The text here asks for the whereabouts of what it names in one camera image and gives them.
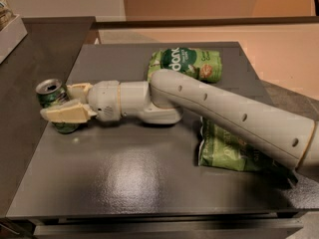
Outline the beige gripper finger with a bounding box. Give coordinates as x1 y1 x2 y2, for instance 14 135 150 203
67 83 92 104
40 99 97 123

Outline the green soda can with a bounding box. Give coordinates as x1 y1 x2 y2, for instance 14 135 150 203
36 79 79 134

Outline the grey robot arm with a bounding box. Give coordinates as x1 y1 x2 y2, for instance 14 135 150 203
41 70 319 178

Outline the white box at left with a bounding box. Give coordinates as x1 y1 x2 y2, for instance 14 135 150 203
0 15 27 64

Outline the green snack pouch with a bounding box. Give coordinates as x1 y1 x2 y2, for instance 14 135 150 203
148 47 222 83

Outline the green jalapeno chips bag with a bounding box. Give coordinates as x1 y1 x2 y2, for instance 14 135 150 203
198 118 298 185

